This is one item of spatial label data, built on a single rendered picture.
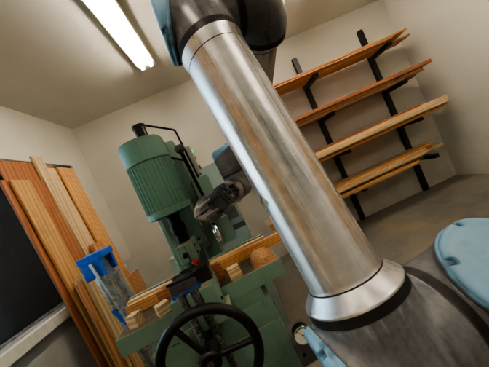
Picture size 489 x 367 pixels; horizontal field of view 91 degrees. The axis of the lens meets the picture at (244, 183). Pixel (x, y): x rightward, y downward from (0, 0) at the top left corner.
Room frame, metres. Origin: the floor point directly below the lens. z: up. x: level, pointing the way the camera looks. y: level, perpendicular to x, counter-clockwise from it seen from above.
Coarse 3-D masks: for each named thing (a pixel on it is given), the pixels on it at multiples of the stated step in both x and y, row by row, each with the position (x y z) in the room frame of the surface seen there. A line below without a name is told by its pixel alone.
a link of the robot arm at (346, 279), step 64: (192, 0) 0.38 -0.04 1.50; (192, 64) 0.39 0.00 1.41; (256, 64) 0.38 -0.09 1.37; (256, 128) 0.34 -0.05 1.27; (256, 192) 0.37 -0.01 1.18; (320, 192) 0.32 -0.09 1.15; (320, 256) 0.31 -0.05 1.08; (320, 320) 0.31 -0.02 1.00; (384, 320) 0.27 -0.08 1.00; (448, 320) 0.28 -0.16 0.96
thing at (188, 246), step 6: (192, 240) 0.94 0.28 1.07; (180, 246) 0.92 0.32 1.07; (186, 246) 0.92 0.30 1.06; (192, 246) 0.92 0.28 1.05; (198, 246) 1.01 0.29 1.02; (180, 252) 0.91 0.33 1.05; (192, 252) 0.92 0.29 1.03; (198, 252) 0.93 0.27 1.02; (180, 258) 0.91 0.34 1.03; (186, 258) 0.91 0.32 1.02; (192, 258) 0.92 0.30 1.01
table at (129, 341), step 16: (224, 272) 0.94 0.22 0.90; (256, 272) 0.83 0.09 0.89; (272, 272) 0.84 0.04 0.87; (224, 288) 0.81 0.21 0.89; (240, 288) 0.82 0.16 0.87; (160, 320) 0.78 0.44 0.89; (224, 320) 0.72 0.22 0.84; (128, 336) 0.77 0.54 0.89; (144, 336) 0.77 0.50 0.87; (160, 336) 0.78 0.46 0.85; (176, 336) 0.70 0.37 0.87; (192, 336) 0.70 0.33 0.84; (128, 352) 0.77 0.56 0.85
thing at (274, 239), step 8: (264, 240) 0.99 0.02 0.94; (272, 240) 1.00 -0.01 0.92; (280, 240) 1.00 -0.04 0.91; (248, 248) 0.98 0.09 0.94; (256, 248) 0.99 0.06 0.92; (232, 256) 0.98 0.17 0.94; (240, 256) 0.98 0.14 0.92; (248, 256) 0.98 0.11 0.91; (224, 264) 0.97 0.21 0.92; (232, 264) 0.97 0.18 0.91; (152, 296) 0.93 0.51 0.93; (136, 304) 0.92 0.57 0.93; (144, 304) 0.92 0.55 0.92; (152, 304) 0.93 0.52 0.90; (128, 312) 0.92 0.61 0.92
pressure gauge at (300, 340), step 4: (296, 324) 0.79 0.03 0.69; (300, 324) 0.79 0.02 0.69; (304, 324) 0.79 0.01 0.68; (292, 328) 0.79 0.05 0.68; (296, 328) 0.77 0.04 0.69; (300, 328) 0.77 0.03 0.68; (304, 328) 0.78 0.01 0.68; (292, 332) 0.79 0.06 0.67; (296, 332) 0.77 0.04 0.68; (300, 332) 0.77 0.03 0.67; (296, 336) 0.77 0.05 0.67; (300, 336) 0.77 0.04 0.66; (296, 340) 0.77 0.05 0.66; (300, 340) 0.77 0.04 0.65; (304, 340) 0.77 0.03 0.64; (300, 344) 0.77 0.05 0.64; (304, 344) 0.77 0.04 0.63
